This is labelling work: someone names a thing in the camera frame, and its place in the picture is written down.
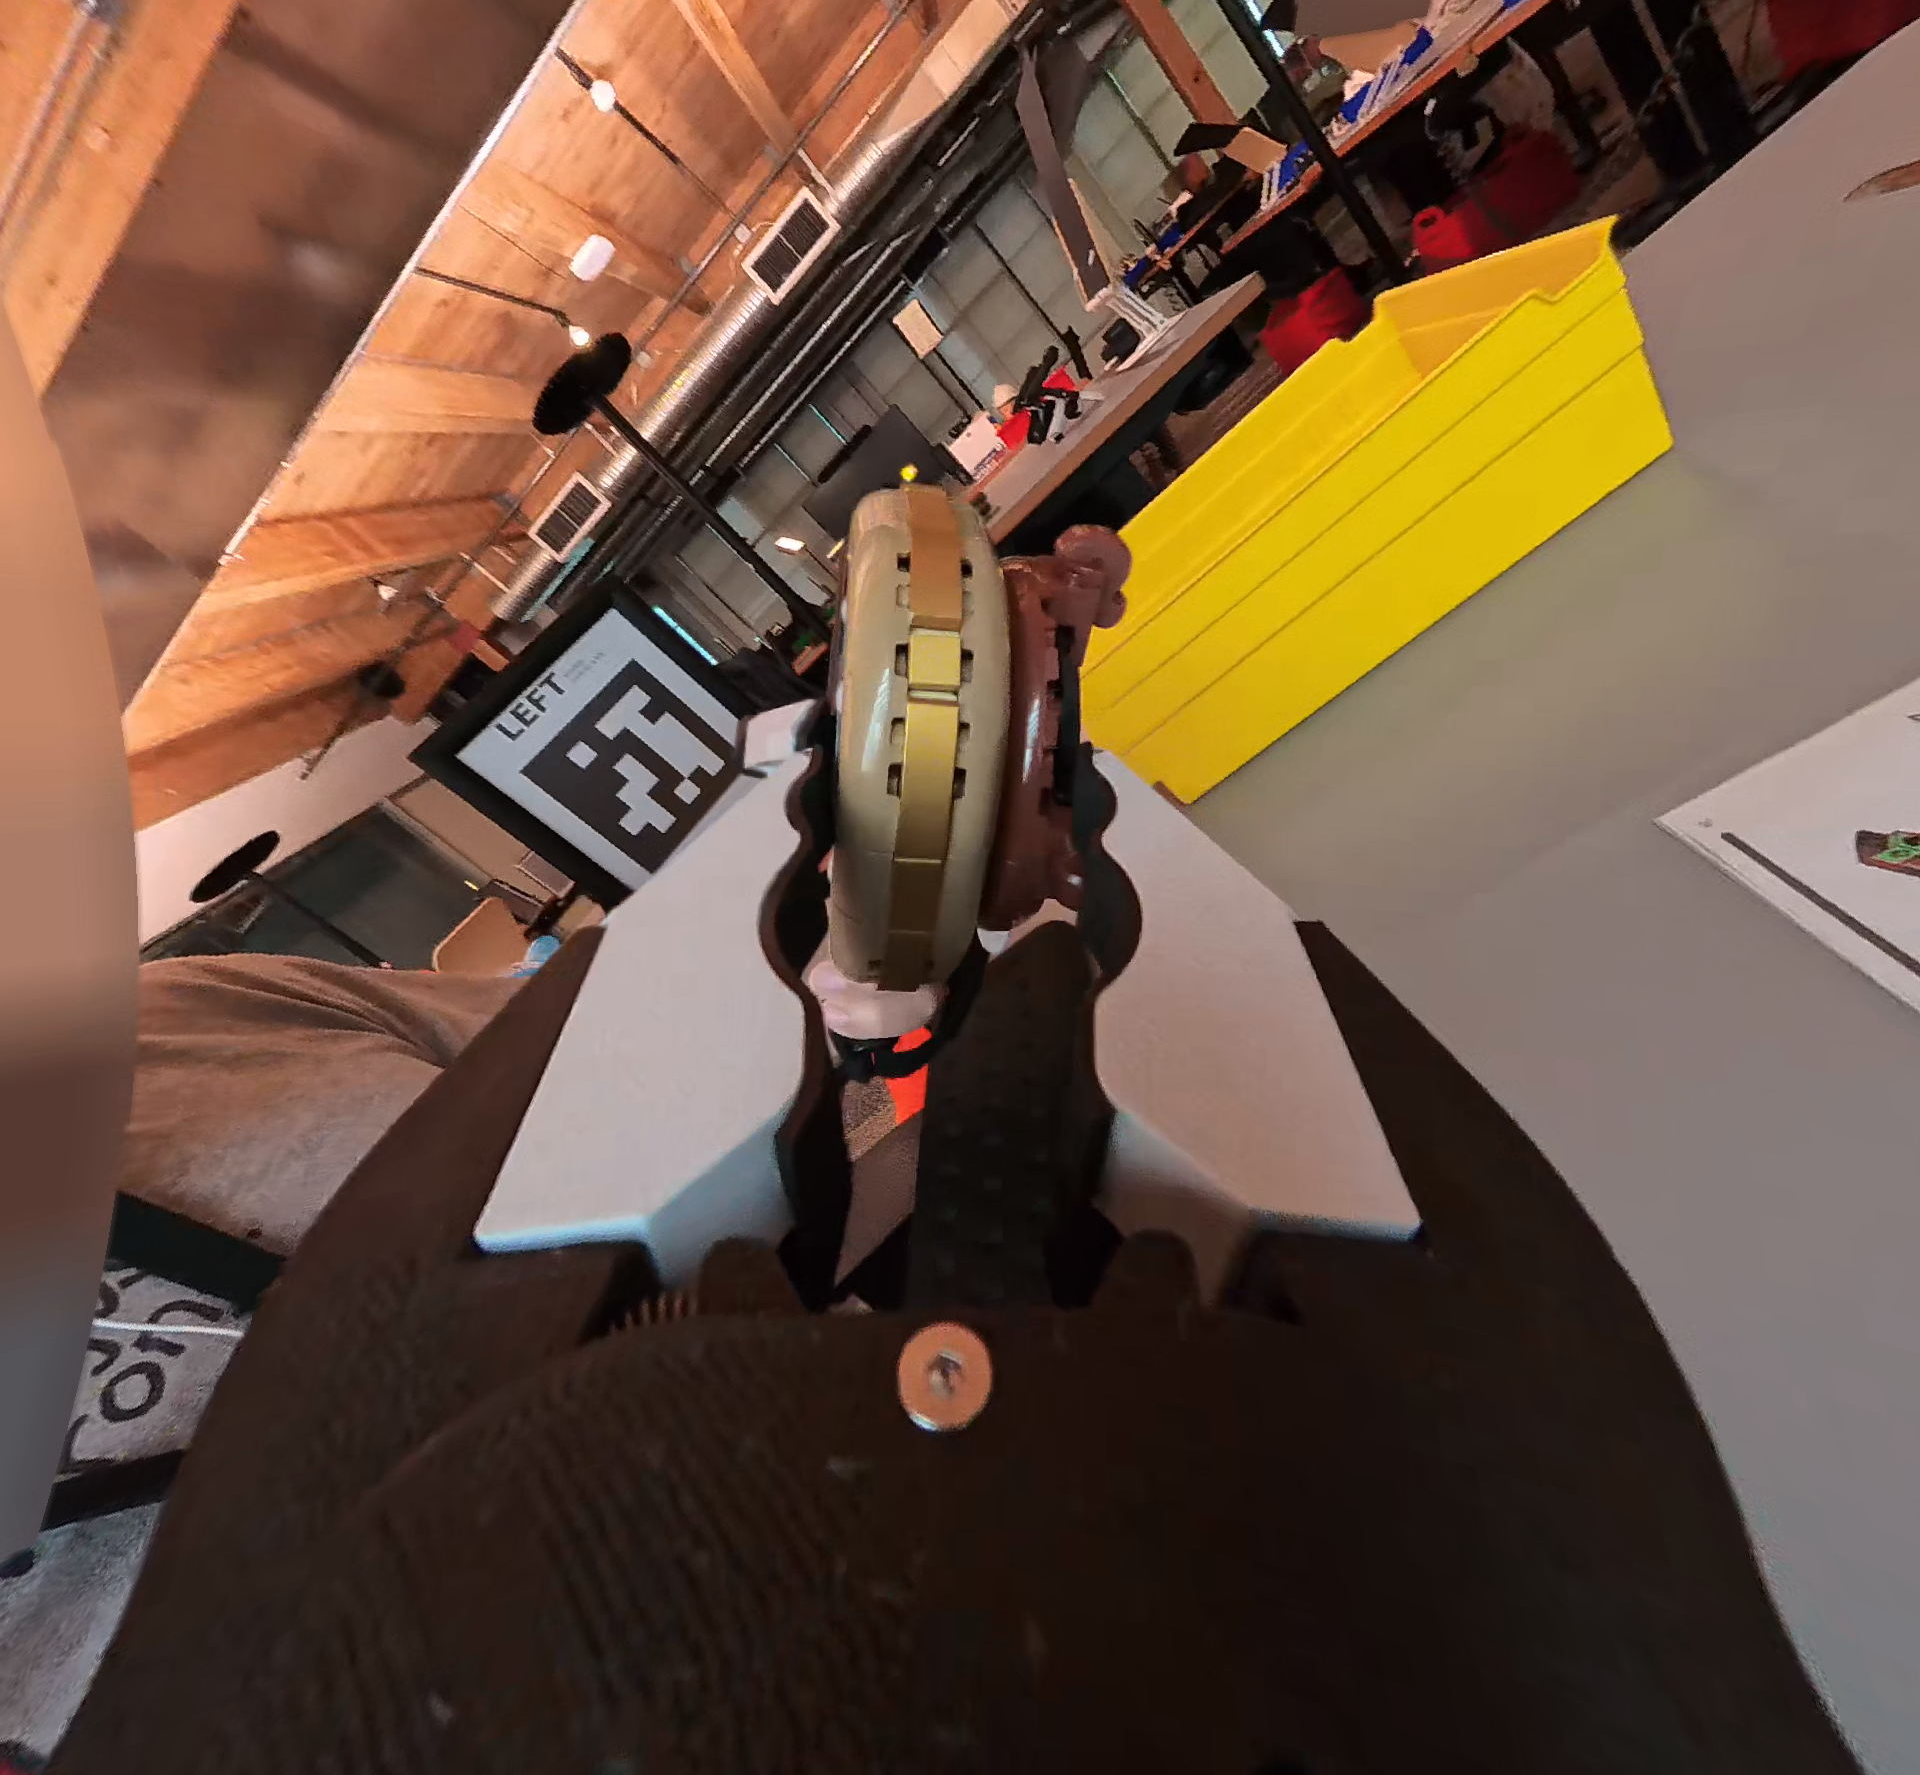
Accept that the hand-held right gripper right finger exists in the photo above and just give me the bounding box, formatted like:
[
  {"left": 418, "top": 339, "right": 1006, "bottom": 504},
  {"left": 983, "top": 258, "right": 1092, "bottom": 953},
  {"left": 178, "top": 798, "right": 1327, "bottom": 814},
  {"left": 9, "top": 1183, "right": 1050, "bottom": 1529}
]
[{"left": 1051, "top": 740, "right": 1422, "bottom": 1252}]

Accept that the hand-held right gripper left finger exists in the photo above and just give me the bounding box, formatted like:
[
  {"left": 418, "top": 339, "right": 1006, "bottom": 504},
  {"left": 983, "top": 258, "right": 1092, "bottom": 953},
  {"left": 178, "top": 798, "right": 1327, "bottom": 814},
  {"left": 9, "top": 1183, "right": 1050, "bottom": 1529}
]
[{"left": 472, "top": 710, "right": 845, "bottom": 1306}]

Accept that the tan round brick pot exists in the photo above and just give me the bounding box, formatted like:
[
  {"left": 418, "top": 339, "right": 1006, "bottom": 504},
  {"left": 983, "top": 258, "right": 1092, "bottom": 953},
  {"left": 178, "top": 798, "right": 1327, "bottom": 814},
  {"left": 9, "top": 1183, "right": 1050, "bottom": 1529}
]
[{"left": 823, "top": 486, "right": 1132, "bottom": 992}]

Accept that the grey desk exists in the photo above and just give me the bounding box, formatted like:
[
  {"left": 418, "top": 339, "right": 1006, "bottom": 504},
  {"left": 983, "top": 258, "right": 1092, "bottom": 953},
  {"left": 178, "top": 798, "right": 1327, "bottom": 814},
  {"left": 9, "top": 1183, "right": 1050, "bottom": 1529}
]
[{"left": 720, "top": 20, "right": 1920, "bottom": 1775}]

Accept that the person's grey printed shirt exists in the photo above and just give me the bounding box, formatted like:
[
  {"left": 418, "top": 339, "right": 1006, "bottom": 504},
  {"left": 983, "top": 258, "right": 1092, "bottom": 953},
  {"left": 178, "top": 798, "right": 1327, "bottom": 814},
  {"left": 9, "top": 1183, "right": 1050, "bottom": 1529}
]
[{"left": 60, "top": 956, "right": 534, "bottom": 1775}]

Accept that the yellow plastic bin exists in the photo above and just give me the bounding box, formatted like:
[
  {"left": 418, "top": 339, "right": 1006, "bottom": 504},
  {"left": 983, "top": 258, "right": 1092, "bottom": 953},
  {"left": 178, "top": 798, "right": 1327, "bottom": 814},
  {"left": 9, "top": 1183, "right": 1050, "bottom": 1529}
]
[{"left": 1078, "top": 215, "right": 1676, "bottom": 807}]

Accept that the open instruction booklet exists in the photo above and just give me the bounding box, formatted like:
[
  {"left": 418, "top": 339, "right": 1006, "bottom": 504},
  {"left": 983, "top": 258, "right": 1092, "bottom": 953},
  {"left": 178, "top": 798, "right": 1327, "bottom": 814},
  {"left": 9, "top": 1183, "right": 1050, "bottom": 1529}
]
[{"left": 1655, "top": 674, "right": 1920, "bottom": 1014}]

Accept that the wooden background table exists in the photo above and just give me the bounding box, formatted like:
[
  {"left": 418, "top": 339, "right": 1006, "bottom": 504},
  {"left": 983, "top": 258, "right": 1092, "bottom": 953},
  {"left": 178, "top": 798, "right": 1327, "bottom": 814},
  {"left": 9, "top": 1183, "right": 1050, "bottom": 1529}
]
[{"left": 959, "top": 273, "right": 1275, "bottom": 546}]

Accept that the black stanchion post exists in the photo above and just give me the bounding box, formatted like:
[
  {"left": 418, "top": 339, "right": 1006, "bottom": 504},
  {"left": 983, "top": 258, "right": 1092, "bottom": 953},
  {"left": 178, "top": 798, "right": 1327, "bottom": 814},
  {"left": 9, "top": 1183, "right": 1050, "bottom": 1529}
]
[
  {"left": 531, "top": 332, "right": 843, "bottom": 652},
  {"left": 1125, "top": 0, "right": 1415, "bottom": 289}
]

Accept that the silver ventilation duct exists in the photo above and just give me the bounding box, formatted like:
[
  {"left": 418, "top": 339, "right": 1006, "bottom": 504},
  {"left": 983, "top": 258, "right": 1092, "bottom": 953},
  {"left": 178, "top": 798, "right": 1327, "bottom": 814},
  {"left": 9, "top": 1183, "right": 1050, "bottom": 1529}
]
[{"left": 496, "top": 0, "right": 1090, "bottom": 623}]

